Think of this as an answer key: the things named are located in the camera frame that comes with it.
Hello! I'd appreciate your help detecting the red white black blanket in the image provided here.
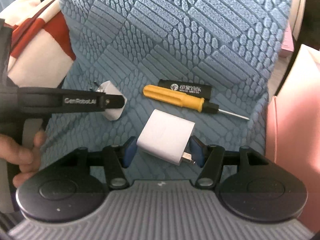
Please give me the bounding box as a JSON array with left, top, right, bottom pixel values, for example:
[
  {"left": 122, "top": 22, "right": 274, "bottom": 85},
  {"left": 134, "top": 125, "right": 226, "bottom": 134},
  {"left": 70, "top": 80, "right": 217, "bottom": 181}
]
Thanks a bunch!
[{"left": 1, "top": 0, "right": 76, "bottom": 88}]

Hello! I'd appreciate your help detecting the person's left hand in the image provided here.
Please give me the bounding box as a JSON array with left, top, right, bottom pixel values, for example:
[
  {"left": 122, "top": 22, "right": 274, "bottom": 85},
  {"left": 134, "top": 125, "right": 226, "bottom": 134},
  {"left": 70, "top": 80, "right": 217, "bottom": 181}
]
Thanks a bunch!
[{"left": 0, "top": 129, "right": 47, "bottom": 188}]

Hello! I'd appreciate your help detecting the pink paper tag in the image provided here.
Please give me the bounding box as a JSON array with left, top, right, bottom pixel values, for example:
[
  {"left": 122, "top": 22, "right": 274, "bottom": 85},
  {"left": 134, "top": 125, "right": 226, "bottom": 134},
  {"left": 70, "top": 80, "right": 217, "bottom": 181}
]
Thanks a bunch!
[{"left": 279, "top": 23, "right": 294, "bottom": 58}]

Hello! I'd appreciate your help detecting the white square charger plug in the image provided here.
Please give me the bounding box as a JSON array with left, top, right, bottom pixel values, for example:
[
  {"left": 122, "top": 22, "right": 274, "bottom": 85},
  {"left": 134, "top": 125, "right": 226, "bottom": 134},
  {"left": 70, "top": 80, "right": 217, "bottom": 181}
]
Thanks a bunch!
[{"left": 137, "top": 109, "right": 195, "bottom": 166}]

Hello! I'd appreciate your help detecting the blue textured sofa cover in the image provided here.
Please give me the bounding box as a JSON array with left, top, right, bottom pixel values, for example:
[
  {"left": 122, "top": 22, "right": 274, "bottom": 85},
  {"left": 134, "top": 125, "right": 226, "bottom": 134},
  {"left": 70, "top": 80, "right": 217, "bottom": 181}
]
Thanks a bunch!
[{"left": 42, "top": 0, "right": 292, "bottom": 167}]

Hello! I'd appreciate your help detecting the pink cardboard box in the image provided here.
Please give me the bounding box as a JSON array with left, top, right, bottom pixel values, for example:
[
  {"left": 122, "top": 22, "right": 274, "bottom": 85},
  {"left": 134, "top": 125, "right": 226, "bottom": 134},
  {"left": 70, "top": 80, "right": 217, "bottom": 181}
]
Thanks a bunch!
[{"left": 265, "top": 45, "right": 320, "bottom": 232}]

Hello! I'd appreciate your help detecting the white angular charger plug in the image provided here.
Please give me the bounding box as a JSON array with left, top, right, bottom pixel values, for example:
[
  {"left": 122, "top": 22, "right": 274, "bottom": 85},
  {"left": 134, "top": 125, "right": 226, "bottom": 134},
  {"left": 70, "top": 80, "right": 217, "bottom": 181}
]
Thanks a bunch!
[{"left": 93, "top": 81, "right": 127, "bottom": 121}]

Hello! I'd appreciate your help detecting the yellow handle screwdriver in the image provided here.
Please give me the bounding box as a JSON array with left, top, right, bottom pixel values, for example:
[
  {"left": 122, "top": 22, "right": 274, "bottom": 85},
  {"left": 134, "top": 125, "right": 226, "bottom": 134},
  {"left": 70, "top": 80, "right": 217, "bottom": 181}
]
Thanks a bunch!
[{"left": 143, "top": 85, "right": 249, "bottom": 120}]

